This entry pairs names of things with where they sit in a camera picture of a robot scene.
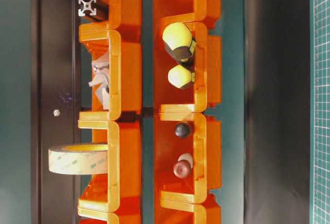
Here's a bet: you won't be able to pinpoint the silver aluminium extrusion end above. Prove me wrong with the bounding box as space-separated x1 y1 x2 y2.
78 0 109 22

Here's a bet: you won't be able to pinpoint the orange tape bin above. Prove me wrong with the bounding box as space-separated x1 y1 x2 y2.
77 120 142 220

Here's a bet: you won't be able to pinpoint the orange bracket bin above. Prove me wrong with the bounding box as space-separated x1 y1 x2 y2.
79 22 142 120

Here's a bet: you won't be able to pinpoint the orange bottom upper-row bin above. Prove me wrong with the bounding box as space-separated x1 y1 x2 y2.
78 197 141 224

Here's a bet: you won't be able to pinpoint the orange cutter bin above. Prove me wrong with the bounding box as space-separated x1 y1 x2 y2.
154 113 222 204

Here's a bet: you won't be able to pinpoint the small silver screw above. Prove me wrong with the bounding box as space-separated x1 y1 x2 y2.
53 110 60 116

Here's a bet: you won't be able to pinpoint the orange top upper-row bin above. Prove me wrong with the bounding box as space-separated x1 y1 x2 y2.
101 0 142 33

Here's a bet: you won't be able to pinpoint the green cutting mat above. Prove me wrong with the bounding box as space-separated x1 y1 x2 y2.
313 0 329 223

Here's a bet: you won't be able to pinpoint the black round tool handle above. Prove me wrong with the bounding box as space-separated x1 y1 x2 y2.
174 121 192 139

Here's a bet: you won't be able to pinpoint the orange screwdriver bin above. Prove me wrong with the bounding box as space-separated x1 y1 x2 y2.
153 22 221 112

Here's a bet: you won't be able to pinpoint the small yellow black screwdriver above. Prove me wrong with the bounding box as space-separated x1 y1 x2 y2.
168 65 195 89

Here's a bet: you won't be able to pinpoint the dark red tool handle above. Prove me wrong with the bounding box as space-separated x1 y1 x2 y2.
173 153 193 179

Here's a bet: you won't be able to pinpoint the orange bottom lower-row bin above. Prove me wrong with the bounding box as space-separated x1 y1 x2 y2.
155 194 221 224

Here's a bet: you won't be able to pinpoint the large yellow black screwdriver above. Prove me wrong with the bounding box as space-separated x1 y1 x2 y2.
162 22 196 67

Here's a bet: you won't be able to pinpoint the metal corner brackets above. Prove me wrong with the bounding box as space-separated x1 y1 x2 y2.
88 51 110 110

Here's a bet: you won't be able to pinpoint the roll of double-sided tape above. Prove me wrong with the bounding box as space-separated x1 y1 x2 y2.
48 143 108 175

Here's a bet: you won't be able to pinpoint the orange upper-row bin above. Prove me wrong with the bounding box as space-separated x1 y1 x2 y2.
78 197 141 224
101 0 142 33

